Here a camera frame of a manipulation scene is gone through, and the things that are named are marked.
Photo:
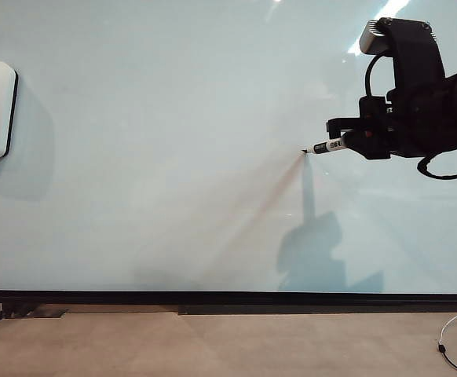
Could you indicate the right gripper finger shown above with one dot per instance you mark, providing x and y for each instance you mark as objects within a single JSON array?
[
  {"x": 348, "y": 123},
  {"x": 371, "y": 146}
]

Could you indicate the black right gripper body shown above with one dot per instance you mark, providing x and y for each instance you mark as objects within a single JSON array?
[{"x": 421, "y": 118}]

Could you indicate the white whiteboard marker pen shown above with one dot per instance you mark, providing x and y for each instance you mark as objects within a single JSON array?
[{"x": 324, "y": 148}]

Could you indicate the black whiteboard tray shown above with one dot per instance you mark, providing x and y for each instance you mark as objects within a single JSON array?
[{"x": 311, "y": 309}]

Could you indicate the metal floor plate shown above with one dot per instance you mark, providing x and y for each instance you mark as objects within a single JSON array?
[{"x": 36, "y": 313}]

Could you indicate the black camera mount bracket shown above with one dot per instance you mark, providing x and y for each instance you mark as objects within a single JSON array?
[{"x": 417, "y": 51}]

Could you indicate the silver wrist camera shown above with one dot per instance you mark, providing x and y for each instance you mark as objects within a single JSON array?
[{"x": 371, "y": 35}]

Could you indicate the whiteboard with black frame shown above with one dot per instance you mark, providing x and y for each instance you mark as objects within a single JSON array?
[{"x": 173, "y": 157}]

